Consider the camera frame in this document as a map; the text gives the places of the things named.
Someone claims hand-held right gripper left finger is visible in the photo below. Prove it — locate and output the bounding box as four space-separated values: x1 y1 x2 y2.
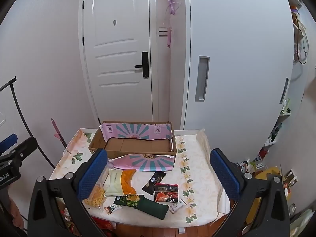
27 148 109 237

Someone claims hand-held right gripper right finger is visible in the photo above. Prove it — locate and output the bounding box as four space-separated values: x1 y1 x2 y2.
210 148 291 237

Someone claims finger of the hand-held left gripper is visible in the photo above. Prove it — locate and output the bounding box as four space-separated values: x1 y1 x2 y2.
7 136 38 164
0 133 18 153

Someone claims yellow waffle snack bag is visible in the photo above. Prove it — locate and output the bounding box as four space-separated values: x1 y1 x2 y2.
83 175 109 211

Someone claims cream and orange snack bag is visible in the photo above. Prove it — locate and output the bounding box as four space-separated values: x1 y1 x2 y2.
102 168 138 198

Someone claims dark green snack packet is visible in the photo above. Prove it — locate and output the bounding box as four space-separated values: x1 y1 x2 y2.
113 195 145 207
137 197 171 221

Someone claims pink printed cardboard box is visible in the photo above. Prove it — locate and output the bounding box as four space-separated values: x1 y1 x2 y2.
88 121 177 172

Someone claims person's left hand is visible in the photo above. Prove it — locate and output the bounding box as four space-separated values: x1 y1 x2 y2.
9 197 25 230

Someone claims floral tablecloth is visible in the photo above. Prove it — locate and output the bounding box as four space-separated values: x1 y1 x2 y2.
49 128 231 224

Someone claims small colourful snack packet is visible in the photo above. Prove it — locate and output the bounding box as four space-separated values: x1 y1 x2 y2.
104 204 123 215

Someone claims yellow container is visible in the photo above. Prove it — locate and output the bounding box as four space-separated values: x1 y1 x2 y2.
254 166 292 201

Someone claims red packaging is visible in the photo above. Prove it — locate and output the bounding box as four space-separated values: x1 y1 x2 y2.
59 202 117 237

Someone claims small white snack packet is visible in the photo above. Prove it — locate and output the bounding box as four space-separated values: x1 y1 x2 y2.
168 199 187 214

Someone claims red and black snack packet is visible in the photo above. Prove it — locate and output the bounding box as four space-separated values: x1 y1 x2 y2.
154 183 180 204

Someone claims pale green cloth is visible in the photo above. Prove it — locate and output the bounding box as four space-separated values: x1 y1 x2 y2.
290 209 314 237

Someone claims white panel door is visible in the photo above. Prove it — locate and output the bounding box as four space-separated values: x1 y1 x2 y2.
78 0 158 129

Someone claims white sliding cabinet door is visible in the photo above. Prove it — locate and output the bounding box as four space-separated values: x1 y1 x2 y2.
183 0 295 132

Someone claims white shelf unit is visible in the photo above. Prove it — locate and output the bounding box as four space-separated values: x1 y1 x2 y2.
259 0 316 171

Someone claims black curved cable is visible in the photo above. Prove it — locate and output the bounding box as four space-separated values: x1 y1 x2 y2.
0 76 56 170

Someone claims pink handled tool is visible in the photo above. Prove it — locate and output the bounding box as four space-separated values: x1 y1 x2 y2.
51 118 69 149

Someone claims grey recessed door handle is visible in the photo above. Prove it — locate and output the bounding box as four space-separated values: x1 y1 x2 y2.
195 55 210 102

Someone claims black door lock handle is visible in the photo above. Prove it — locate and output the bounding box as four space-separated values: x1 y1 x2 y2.
134 52 150 78

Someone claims pink jump rope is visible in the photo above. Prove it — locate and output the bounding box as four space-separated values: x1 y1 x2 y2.
166 0 182 49

